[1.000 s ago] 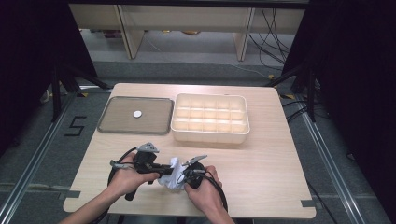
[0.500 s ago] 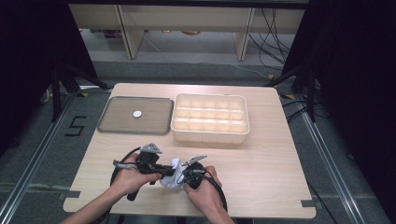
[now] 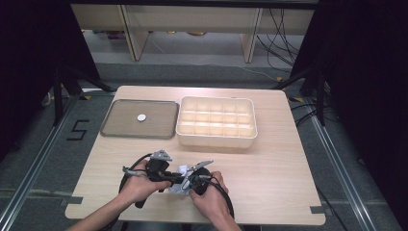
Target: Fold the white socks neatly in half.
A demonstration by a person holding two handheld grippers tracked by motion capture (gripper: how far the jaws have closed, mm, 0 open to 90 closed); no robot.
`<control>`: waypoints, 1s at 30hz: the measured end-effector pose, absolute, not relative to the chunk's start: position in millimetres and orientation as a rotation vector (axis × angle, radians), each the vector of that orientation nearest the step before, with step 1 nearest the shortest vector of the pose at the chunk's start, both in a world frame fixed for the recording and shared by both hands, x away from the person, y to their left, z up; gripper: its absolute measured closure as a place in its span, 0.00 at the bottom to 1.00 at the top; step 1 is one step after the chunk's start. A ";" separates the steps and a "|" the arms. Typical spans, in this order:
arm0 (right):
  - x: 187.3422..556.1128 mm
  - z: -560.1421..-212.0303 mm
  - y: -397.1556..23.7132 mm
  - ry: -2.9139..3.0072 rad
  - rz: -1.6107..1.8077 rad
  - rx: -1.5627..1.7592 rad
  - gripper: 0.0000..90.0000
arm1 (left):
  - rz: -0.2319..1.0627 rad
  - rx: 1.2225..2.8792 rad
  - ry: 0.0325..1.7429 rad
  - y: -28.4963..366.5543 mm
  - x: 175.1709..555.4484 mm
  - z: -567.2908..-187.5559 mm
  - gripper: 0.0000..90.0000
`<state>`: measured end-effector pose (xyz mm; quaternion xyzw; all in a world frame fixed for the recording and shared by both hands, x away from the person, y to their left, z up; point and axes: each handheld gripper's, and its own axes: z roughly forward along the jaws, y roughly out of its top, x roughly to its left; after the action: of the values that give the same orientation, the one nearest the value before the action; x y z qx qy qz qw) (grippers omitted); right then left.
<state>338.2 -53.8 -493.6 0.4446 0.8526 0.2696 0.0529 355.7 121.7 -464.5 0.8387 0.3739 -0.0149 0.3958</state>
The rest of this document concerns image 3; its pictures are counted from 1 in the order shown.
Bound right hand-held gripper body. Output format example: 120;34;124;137
181;159;215;196

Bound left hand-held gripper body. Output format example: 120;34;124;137
145;149;176;183

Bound white sock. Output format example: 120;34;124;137
167;165;194;197

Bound cream compartment box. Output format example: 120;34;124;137
175;95;259;149

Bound person's right hand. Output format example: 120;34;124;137
189;170;229;222

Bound person's left hand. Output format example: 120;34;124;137
119;160;172;206

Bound grey brown tray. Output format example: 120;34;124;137
100;99;180;140

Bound black metal stand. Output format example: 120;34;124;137
52;65;114;127
273;65;327;127

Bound light wooden desk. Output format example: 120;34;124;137
70;3;316;64

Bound black curtain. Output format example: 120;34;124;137
0;0;101;162
290;0;408;222

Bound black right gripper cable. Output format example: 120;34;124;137
205;175;236;219

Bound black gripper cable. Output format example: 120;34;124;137
117;153;154;194
205;175;236;219

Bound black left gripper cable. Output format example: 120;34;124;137
117;153;154;194

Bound aluminium floor rail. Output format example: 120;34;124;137
0;92;81;231
309;114;377;231

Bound thin white floor cable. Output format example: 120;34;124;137
220;64;279;83

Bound black cables beside stand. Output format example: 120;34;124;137
290;101;322;128

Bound black floor cables bundle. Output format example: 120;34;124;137
256;8;305;73

